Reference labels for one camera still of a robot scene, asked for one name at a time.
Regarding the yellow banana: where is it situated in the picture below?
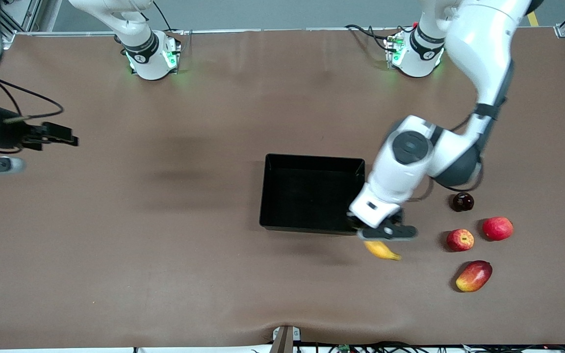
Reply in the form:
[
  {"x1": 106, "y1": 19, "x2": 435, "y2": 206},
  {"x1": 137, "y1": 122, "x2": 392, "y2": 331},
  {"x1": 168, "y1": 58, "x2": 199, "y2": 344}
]
[{"x1": 364, "y1": 239, "x2": 402, "y2": 261}]

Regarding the black plastic tray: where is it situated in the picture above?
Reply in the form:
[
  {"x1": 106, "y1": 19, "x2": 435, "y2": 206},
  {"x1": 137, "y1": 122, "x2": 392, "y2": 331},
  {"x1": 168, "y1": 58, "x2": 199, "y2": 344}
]
[{"x1": 259, "y1": 153, "x2": 366, "y2": 235}]

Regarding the small red-yellow striped apple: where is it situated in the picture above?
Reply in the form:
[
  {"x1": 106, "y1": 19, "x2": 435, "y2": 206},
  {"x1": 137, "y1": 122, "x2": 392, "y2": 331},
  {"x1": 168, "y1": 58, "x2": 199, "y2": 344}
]
[{"x1": 447, "y1": 228, "x2": 475, "y2": 252}]

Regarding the dark red plum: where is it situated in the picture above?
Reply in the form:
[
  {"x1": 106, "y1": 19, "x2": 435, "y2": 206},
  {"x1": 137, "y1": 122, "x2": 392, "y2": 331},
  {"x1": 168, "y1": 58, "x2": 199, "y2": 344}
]
[{"x1": 452, "y1": 192, "x2": 475, "y2": 212}]

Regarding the red-yellow mango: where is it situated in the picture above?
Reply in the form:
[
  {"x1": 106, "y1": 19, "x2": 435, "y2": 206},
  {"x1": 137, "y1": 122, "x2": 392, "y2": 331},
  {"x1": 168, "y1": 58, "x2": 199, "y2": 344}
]
[{"x1": 456, "y1": 260, "x2": 493, "y2": 293}]

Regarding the red round apple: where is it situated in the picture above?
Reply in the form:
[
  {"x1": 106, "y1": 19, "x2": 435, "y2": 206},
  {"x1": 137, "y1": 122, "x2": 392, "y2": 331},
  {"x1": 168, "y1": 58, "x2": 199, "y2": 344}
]
[{"x1": 482, "y1": 216, "x2": 514, "y2": 241}]

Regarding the aluminium frame profile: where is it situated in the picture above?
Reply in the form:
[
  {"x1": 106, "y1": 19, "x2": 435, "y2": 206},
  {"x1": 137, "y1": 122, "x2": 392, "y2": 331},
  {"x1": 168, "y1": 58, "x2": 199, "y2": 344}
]
[{"x1": 0, "y1": 0, "x2": 44, "y2": 39}]

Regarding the camera post with metal bracket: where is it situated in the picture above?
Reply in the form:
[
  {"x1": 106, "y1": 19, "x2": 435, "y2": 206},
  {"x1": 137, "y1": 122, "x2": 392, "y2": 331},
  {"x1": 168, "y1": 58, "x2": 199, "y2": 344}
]
[{"x1": 269, "y1": 325, "x2": 302, "y2": 353}]

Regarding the black right arm base cable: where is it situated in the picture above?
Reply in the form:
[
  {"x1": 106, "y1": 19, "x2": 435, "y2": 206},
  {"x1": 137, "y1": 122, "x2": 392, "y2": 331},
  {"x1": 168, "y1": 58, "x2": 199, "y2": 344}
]
[{"x1": 153, "y1": 0, "x2": 193, "y2": 54}]

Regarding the black arm base cable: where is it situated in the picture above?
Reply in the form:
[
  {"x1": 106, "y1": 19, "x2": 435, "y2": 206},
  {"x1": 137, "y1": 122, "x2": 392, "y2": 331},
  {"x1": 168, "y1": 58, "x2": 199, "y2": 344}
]
[
  {"x1": 153, "y1": 0, "x2": 193, "y2": 54},
  {"x1": 345, "y1": 24, "x2": 402, "y2": 52}
]

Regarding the black left arm base cable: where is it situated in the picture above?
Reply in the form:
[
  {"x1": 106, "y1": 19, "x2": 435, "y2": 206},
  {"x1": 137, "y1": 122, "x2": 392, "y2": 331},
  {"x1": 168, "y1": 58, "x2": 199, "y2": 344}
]
[{"x1": 345, "y1": 24, "x2": 402, "y2": 52}]

